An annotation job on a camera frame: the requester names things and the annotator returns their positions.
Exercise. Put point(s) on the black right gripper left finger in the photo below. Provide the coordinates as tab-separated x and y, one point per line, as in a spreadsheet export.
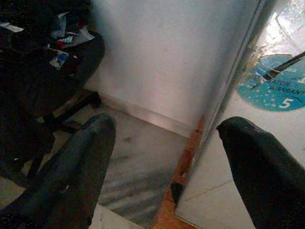
71	179

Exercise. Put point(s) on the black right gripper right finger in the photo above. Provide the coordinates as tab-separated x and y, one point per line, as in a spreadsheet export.
267	179

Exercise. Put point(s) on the white fridge door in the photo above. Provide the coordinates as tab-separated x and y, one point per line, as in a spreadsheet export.
209	195

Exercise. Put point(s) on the white fridge body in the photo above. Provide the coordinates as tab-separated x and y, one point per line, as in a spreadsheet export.
207	140

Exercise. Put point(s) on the brown wooden fridge stand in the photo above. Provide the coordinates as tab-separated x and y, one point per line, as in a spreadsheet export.
166	207

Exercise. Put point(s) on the round blue warranty sticker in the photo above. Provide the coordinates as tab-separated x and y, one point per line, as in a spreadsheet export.
269	95

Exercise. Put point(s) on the black office chair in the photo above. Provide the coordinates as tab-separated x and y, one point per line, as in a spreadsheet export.
35	78

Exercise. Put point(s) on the pile of mixed clothes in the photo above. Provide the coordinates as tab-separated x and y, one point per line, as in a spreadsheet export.
64	35

